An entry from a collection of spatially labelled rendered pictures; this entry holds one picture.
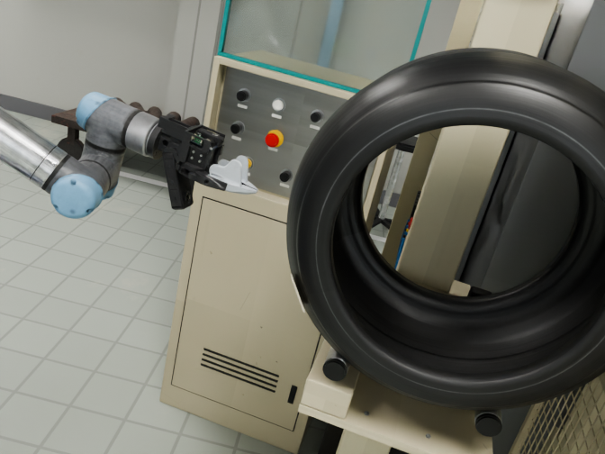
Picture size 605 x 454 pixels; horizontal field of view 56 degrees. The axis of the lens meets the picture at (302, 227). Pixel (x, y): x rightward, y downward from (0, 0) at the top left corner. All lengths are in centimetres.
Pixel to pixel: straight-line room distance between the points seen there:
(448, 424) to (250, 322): 91
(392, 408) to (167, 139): 67
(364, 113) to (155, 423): 158
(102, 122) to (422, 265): 75
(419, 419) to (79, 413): 136
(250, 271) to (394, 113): 110
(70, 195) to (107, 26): 402
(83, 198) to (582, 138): 76
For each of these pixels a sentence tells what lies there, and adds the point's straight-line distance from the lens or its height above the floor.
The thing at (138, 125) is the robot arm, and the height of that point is 122.
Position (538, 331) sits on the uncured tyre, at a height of 101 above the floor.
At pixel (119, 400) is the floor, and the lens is 228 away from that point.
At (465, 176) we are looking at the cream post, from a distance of 128.
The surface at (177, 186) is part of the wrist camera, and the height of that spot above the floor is 112.
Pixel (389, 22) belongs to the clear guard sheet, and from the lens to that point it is 163.
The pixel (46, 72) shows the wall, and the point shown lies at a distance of 528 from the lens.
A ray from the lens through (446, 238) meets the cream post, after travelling 132.
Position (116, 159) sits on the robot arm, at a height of 113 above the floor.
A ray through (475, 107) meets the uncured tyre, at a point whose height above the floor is 141.
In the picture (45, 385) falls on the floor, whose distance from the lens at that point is 235.
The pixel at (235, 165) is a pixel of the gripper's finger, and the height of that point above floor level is 120.
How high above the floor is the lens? 152
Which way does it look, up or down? 23 degrees down
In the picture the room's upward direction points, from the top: 14 degrees clockwise
